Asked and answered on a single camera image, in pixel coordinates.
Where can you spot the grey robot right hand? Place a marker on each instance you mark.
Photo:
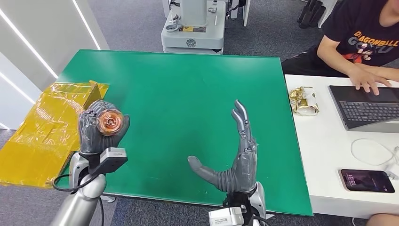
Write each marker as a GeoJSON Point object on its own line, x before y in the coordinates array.
{"type": "Point", "coordinates": [246, 168]}

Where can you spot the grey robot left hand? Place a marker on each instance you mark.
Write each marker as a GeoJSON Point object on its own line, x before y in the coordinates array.
{"type": "Point", "coordinates": [88, 137]}

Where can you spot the orange plastic bottle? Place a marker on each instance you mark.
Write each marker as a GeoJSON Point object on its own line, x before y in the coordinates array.
{"type": "Point", "coordinates": [110, 123]}

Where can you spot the person's left forearm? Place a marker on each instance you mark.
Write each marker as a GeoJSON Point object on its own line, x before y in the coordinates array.
{"type": "Point", "coordinates": [383, 71]}

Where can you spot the person's right forearm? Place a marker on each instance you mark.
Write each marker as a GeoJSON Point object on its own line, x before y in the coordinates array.
{"type": "Point", "coordinates": [335, 59]}

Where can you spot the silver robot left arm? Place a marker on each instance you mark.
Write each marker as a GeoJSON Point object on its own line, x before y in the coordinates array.
{"type": "Point", "coordinates": [78, 202]}

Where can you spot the yellow taped cardboard box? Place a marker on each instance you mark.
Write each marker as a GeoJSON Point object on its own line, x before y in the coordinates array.
{"type": "Point", "coordinates": [37, 140]}

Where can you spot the gold snack wrapper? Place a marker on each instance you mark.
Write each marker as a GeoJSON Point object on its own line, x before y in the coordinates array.
{"type": "Point", "coordinates": [302, 101]}

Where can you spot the black smartphone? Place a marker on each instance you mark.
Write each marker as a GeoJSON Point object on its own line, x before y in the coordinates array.
{"type": "Point", "coordinates": [366, 181]}

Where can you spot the grey laptop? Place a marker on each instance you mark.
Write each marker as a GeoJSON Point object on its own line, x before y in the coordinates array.
{"type": "Point", "coordinates": [364, 109]}

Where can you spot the silver metal hook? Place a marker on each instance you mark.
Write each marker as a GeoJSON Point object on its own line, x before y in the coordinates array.
{"type": "Point", "coordinates": [173, 26]}

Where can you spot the grey column machine stand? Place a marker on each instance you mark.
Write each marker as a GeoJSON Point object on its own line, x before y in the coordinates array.
{"type": "Point", "coordinates": [193, 34]}

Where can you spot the person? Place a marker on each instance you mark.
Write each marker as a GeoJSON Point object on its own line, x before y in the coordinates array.
{"type": "Point", "coordinates": [352, 31]}
{"type": "Point", "coordinates": [383, 221]}

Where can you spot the person's right hand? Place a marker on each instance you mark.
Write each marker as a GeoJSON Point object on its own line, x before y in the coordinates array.
{"type": "Point", "coordinates": [364, 79]}

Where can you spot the yellow label plate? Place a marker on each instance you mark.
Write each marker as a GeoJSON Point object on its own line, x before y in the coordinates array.
{"type": "Point", "coordinates": [192, 29]}

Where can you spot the white furniture panel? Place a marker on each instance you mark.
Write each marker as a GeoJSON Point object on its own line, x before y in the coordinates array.
{"type": "Point", "coordinates": [246, 12]}

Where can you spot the black plastic equipment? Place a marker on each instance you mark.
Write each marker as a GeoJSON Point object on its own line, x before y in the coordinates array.
{"type": "Point", "coordinates": [311, 14]}

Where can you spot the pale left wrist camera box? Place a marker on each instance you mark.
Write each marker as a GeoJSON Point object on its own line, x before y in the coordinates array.
{"type": "Point", "coordinates": [112, 154]}

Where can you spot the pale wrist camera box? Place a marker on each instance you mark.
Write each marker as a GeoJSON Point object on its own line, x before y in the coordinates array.
{"type": "Point", "coordinates": [112, 154]}
{"type": "Point", "coordinates": [226, 218]}

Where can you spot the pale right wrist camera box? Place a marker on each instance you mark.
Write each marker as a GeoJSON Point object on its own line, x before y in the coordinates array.
{"type": "Point", "coordinates": [226, 218]}

